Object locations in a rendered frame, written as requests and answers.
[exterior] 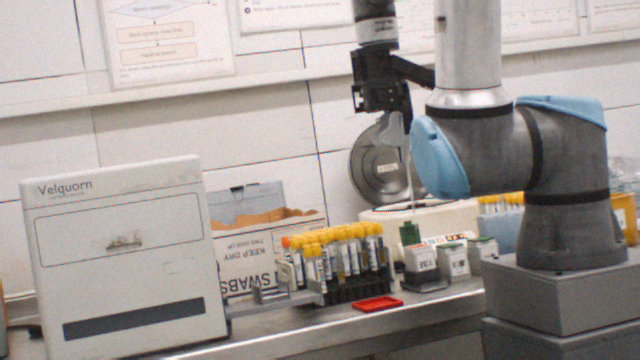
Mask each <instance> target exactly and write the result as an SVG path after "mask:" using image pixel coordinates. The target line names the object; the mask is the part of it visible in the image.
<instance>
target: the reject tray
mask: <svg viewBox="0 0 640 360"><path fill-rule="evenodd" d="M403 305H404V304H403V301H401V300H398V299H395V298H392V297H389V296H384V297H380V298H375V299H370V300H364V301H360V302H355V303H352V308H355V309H357V310H360V311H362V312H365V314H370V312H375V311H379V310H384V309H390V308H394V307H399V306H403Z"/></svg>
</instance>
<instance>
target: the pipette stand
mask: <svg viewBox="0 0 640 360"><path fill-rule="evenodd" d="M523 212H524V208H523V207H522V208H517V209H511V210H505V213H503V212H498V213H492V214H486V215H480V216H477V222H478V230H479V237H482V236H487V237H494V240H495V243H497V246H498V255H499V256H504V254H510V253H515V246H516V241H517V237H518V232H519V228H520V224H521V220H522V216H523Z"/></svg>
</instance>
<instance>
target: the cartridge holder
mask: <svg viewBox="0 0 640 360"><path fill-rule="evenodd" d="M403 277H404V280H399V283H400V287H402V288H408V289H412V290H416V291H419V292H421V293H424V292H428V291H429V290H435V289H443V288H447V287H448V281H447V280H443V279H442V278H441V270H440V267H436V268H430V269H425V270H421V271H414V272H413V270H408V269H406V268H405V269H403Z"/></svg>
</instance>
